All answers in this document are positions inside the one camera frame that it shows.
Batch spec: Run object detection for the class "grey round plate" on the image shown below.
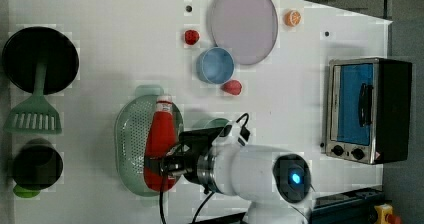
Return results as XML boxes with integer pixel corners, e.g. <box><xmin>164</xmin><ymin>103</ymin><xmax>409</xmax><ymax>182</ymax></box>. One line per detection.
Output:
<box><xmin>210</xmin><ymin>0</ymin><xmax>279</xmax><ymax>65</ymax></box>

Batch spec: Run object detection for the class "black round pan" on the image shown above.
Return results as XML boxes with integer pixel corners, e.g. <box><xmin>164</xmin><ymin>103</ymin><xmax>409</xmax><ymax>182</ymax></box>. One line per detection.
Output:
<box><xmin>2</xmin><ymin>27</ymin><xmax>79</xmax><ymax>95</ymax></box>

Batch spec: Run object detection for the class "green spatula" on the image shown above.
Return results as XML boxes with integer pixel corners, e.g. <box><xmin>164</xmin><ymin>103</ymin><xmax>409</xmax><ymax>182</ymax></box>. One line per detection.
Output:
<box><xmin>3</xmin><ymin>62</ymin><xmax>62</xmax><ymax>135</ymax></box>

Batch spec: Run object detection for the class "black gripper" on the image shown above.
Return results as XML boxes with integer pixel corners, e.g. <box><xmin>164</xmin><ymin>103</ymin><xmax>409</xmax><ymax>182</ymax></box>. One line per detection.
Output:
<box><xmin>144</xmin><ymin>127</ymin><xmax>222</xmax><ymax>184</ymax></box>

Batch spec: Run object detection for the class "red green strawberry toy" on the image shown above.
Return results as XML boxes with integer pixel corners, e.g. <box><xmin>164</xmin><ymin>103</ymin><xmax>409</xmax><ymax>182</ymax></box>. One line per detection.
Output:
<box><xmin>221</xmin><ymin>80</ymin><xmax>242</xmax><ymax>96</ymax></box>

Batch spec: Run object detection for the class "blue bowl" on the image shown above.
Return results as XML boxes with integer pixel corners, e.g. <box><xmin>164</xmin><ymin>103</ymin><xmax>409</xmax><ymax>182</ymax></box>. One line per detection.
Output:
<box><xmin>196</xmin><ymin>47</ymin><xmax>235</xmax><ymax>85</ymax></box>

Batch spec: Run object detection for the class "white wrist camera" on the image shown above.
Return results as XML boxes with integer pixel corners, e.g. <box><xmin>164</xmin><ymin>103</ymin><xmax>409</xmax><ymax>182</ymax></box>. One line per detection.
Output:
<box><xmin>212</xmin><ymin>122</ymin><xmax>250</xmax><ymax>146</ymax></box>

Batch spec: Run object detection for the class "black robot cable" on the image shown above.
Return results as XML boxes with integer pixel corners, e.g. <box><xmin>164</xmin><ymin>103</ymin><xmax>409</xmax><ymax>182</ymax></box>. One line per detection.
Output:
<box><xmin>159</xmin><ymin>112</ymin><xmax>251</xmax><ymax>224</ymax></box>

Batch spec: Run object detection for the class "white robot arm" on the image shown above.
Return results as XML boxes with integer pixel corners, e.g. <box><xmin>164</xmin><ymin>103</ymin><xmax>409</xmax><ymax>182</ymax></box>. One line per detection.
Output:
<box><xmin>144</xmin><ymin>127</ymin><xmax>315</xmax><ymax>224</ymax></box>

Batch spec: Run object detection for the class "black cylinder cup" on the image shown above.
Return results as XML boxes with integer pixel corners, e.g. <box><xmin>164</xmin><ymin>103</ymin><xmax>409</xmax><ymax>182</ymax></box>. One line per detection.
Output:
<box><xmin>12</xmin><ymin>138</ymin><xmax>64</xmax><ymax>191</ymax></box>

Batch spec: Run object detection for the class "red ketchup bottle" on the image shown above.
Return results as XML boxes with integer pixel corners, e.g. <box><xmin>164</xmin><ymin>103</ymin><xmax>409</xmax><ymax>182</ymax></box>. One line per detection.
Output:
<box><xmin>144</xmin><ymin>95</ymin><xmax>176</xmax><ymax>191</ymax></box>

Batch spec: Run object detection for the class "black toaster oven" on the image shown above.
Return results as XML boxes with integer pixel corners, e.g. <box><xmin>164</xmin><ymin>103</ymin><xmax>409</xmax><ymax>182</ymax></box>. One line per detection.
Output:
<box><xmin>325</xmin><ymin>58</ymin><xmax>412</xmax><ymax>165</ymax></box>

